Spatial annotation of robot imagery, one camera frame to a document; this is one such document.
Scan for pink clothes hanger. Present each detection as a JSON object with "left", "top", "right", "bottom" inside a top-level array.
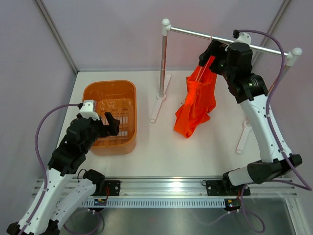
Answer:
[{"left": 194, "top": 39, "right": 215, "bottom": 83}]

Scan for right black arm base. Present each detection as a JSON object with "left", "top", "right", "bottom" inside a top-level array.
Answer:
[{"left": 201, "top": 172, "right": 250, "bottom": 196}]

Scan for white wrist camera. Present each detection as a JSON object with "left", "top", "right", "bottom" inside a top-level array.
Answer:
[
  {"left": 233, "top": 29, "right": 251, "bottom": 45},
  {"left": 79, "top": 100, "right": 100, "bottom": 120}
]

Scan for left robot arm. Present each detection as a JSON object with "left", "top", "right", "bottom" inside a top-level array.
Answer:
[{"left": 6, "top": 112, "right": 120, "bottom": 235}]

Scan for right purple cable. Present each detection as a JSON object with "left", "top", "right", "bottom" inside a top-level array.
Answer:
[{"left": 233, "top": 29, "right": 313, "bottom": 191}]

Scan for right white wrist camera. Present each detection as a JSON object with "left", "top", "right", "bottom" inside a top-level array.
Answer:
[{"left": 233, "top": 29, "right": 251, "bottom": 45}]

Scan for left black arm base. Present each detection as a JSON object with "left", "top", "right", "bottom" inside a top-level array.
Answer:
[{"left": 83, "top": 169, "right": 121, "bottom": 196}]

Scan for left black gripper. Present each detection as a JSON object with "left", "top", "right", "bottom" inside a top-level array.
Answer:
[{"left": 82, "top": 112, "right": 120, "bottom": 153}]

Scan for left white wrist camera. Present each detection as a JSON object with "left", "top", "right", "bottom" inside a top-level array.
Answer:
[{"left": 79, "top": 100, "right": 100, "bottom": 120}]

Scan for orange plastic basket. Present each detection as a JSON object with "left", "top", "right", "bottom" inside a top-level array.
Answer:
[{"left": 82, "top": 80, "right": 137, "bottom": 156}]

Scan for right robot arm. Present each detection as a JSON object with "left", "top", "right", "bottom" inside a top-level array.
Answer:
[{"left": 199, "top": 40, "right": 302, "bottom": 194}]

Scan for purple cable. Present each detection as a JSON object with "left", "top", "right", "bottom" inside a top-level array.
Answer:
[
  {"left": 17, "top": 103, "right": 81, "bottom": 235},
  {"left": 233, "top": 29, "right": 313, "bottom": 191}
]

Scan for silver clothes rack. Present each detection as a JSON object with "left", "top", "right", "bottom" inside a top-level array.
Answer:
[{"left": 150, "top": 19, "right": 303, "bottom": 154}]

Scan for aluminium mounting rail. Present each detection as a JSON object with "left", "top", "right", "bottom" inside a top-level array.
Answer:
[{"left": 31, "top": 176, "right": 299, "bottom": 198}]

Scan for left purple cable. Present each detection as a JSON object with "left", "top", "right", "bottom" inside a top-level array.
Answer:
[{"left": 17, "top": 103, "right": 81, "bottom": 235}]

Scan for orange shorts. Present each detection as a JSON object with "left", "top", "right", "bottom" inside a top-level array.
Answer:
[{"left": 174, "top": 71, "right": 217, "bottom": 138}]

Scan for white slotted cable duct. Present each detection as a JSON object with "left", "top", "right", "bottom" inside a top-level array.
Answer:
[{"left": 81, "top": 198, "right": 226, "bottom": 208}]

